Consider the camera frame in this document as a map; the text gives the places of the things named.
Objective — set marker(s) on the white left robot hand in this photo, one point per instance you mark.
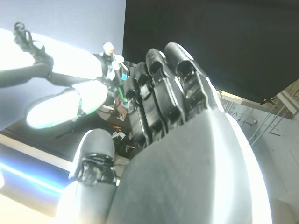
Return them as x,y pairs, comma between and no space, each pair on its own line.
187,175

